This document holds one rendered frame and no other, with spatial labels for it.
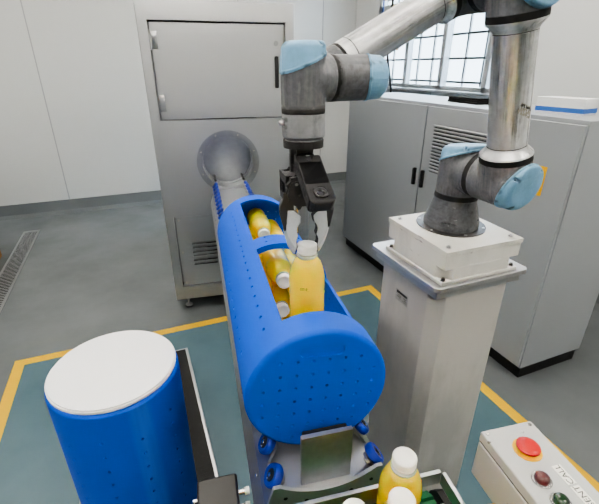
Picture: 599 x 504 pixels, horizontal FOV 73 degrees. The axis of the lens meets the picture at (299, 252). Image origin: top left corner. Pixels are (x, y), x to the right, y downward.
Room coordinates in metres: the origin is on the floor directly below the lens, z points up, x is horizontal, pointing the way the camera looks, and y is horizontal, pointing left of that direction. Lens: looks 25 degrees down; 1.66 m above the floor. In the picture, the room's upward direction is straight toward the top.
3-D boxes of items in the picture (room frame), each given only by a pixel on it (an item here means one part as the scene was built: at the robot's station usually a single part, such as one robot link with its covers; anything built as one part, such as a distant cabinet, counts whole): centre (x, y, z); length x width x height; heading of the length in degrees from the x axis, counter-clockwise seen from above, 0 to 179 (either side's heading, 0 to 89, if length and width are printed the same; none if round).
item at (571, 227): (2.91, -1.08, 0.72); 2.15 x 0.54 x 1.45; 22
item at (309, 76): (0.73, -0.01, 1.64); 0.09 x 0.08 x 0.11; 115
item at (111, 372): (0.74, 0.43, 1.03); 0.28 x 0.28 x 0.01
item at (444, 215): (1.09, -0.44, 1.30); 0.15 x 0.15 x 0.10
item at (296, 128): (0.73, 0.00, 1.57); 0.08 x 0.08 x 0.05
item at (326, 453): (0.54, -0.05, 0.99); 0.10 x 0.02 x 0.12; 104
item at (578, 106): (2.17, -1.35, 1.48); 0.24 x 0.12 x 0.08; 30
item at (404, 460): (0.45, -0.17, 1.09); 0.04 x 0.04 x 0.02
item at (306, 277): (0.70, -0.02, 1.25); 0.07 x 0.07 x 0.19
